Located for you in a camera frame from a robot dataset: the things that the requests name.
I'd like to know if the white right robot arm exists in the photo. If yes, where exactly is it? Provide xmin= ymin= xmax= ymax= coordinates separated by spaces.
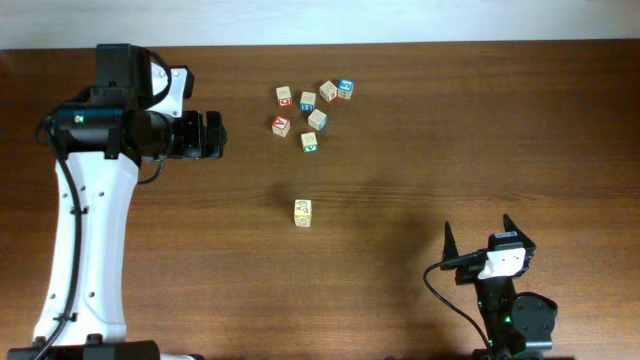
xmin=439 ymin=215 xmax=558 ymax=360

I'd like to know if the wooden block red Q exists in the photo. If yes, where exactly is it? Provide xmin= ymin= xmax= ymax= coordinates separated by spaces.
xmin=275 ymin=86 xmax=293 ymax=107

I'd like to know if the wooden block number 2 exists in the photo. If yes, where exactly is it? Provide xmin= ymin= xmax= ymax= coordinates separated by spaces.
xmin=294 ymin=199 xmax=312 ymax=227

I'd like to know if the wooden block green V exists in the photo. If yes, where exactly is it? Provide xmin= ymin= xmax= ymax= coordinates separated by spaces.
xmin=301 ymin=132 xmax=318 ymax=153

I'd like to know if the wooden block blue H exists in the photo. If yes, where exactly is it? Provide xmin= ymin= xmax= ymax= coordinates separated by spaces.
xmin=300 ymin=91 xmax=316 ymax=112

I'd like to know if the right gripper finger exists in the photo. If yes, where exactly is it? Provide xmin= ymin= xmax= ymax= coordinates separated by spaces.
xmin=439 ymin=221 xmax=486 ymax=271
xmin=503 ymin=214 xmax=529 ymax=240

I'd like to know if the wooden block red A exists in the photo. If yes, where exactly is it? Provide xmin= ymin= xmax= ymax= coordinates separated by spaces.
xmin=271 ymin=116 xmax=291 ymax=137

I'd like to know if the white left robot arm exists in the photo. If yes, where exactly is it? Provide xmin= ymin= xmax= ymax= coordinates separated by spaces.
xmin=8 ymin=44 xmax=227 ymax=360

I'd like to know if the wooden block red circle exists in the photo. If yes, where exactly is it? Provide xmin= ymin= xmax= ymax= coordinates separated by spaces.
xmin=319 ymin=80 xmax=338 ymax=103

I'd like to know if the wooden block blue 5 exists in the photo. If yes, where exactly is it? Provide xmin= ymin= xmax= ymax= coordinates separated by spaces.
xmin=338 ymin=79 xmax=355 ymax=100

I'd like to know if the wooden block blue side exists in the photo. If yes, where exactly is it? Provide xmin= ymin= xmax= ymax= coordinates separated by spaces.
xmin=308 ymin=109 xmax=328 ymax=131

